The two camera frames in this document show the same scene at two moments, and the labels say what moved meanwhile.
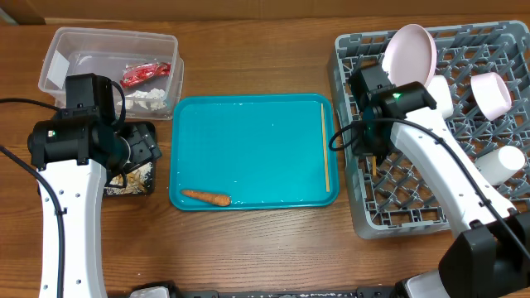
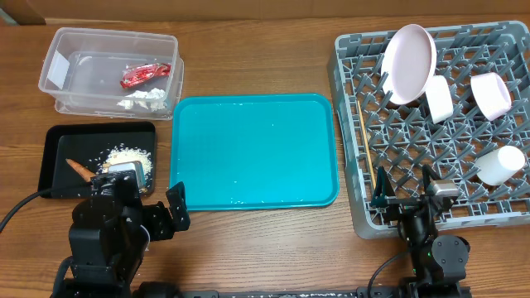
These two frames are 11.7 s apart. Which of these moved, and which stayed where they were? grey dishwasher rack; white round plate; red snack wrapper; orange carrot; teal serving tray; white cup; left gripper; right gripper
Moved: left gripper; right gripper; orange carrot
Stayed: white round plate; white cup; teal serving tray; red snack wrapper; grey dishwasher rack
